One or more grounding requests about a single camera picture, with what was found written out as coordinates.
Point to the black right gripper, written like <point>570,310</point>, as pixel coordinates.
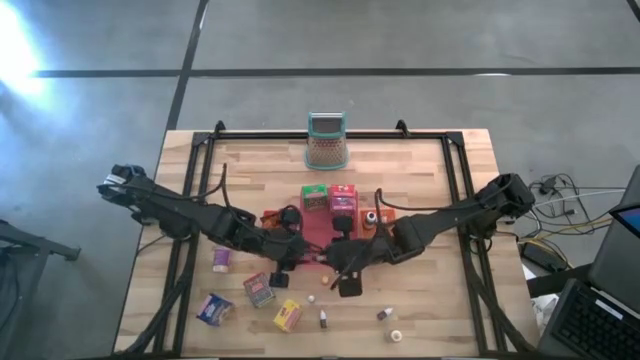
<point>365,252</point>

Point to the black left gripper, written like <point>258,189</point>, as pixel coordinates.
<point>289,252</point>

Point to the orange snack packet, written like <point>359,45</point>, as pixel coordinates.
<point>271,219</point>

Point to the green mini cereal box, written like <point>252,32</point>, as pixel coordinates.
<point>315,197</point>

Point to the black icing bottle white collar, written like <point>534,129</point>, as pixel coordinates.
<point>370,220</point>

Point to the red mini cereal box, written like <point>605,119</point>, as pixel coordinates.
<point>343,200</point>

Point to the yellow corn pops cereal box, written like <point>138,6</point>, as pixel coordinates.
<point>287,316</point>

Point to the purple sprinkle jar black lid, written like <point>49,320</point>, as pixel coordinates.
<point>221,260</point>

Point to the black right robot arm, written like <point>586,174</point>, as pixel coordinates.
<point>450,215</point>

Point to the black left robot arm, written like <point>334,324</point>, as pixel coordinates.
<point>175,212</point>

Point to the pink translucent plastic bin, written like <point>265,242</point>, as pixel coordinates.
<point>317,225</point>

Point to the red plastic basket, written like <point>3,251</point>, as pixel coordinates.
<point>265,227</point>

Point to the dark cereal box red label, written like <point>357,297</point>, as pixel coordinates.
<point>259,289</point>

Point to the orange plastic basket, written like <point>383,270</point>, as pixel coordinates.
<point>387,216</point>

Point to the white tape roll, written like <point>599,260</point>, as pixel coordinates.
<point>396,335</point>

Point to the blue mini cereal box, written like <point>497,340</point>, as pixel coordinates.
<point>214,309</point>

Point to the teal box grater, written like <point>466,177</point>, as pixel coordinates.
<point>326,145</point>

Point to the black power adapter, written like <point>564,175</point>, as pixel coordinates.
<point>542,257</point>

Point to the white crumpled bag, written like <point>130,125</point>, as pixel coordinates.
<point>544,312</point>

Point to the grey laptop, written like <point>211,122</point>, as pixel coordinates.
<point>590,325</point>

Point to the grey metal stand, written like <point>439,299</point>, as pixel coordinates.
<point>30,245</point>

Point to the laptop with blue screen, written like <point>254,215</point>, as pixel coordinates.
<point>630,220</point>

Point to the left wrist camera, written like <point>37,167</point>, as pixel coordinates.
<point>279,280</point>

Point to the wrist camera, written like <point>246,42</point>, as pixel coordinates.
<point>279,280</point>
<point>351,286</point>

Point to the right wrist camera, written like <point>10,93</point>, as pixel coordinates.
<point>351,286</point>

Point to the black aluminium frame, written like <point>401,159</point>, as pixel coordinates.
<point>375,135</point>

